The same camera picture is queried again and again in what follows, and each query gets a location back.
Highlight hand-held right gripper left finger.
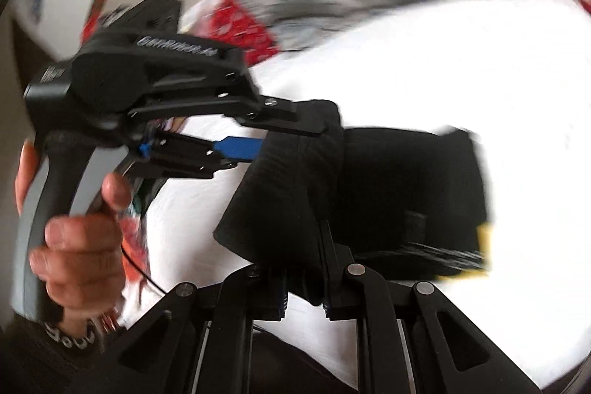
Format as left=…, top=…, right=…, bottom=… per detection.
left=108, top=262, right=291, bottom=394

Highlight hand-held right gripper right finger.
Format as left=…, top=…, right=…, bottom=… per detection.
left=318, top=219, right=543, bottom=394

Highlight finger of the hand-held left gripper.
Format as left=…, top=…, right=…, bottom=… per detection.
left=139, top=136, right=266, bottom=180
left=231, top=96, right=342, bottom=137

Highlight black pants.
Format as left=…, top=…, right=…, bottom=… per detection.
left=212, top=100, right=492, bottom=307

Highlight person's left forearm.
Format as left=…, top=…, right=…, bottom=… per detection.
left=0, top=311, right=122, bottom=394

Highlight person's left hand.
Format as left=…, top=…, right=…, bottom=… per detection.
left=15, top=142, right=134, bottom=325

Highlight orange item in plastic bag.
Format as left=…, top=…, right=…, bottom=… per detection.
left=117, top=191, right=153, bottom=298

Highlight yellow tag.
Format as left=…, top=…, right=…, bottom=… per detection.
left=455, top=222, right=495, bottom=279

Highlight black cable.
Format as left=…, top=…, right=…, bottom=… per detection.
left=119, top=237, right=169, bottom=298

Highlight beaded bracelet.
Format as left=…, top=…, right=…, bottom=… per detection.
left=44, top=319, right=100, bottom=351

